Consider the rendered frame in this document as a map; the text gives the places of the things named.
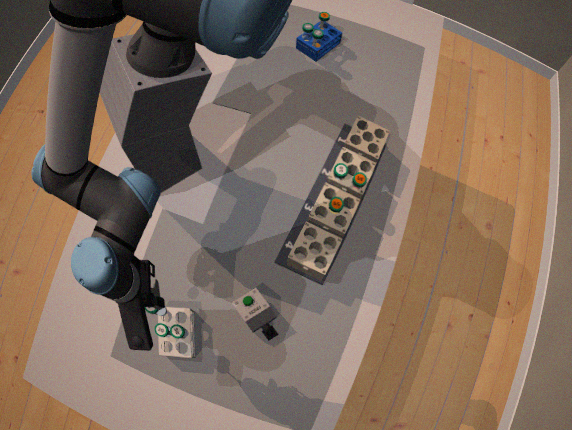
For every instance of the beige bucket adapter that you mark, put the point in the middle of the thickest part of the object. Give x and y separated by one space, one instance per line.
321 255
360 139
357 162
321 209

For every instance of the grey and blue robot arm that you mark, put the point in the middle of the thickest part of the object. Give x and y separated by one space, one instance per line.
122 205

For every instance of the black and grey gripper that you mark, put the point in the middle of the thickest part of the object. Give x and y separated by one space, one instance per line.
144 269

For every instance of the beige tube rack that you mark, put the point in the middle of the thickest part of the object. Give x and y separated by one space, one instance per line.
178 318

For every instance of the blue tube rack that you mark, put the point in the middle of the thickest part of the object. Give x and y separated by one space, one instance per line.
311 51

